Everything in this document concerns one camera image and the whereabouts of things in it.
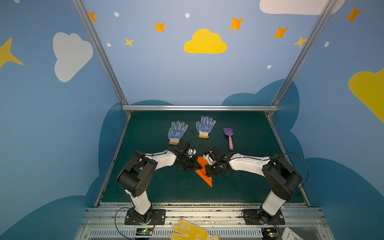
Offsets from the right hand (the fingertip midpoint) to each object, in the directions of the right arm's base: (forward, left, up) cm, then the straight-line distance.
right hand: (206, 172), depth 90 cm
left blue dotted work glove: (+30, +22, 0) cm, 37 cm away
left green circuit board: (-31, +30, -1) cm, 44 cm away
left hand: (0, +2, +5) cm, 6 cm away
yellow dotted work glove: (-30, +8, 0) cm, 31 cm away
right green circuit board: (-29, -31, -2) cm, 42 cm away
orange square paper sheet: (-1, +3, +1) cm, 3 cm away
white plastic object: (-29, -38, +1) cm, 48 cm away
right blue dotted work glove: (+37, +1, -1) cm, 37 cm away
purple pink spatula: (+31, -17, +1) cm, 35 cm away
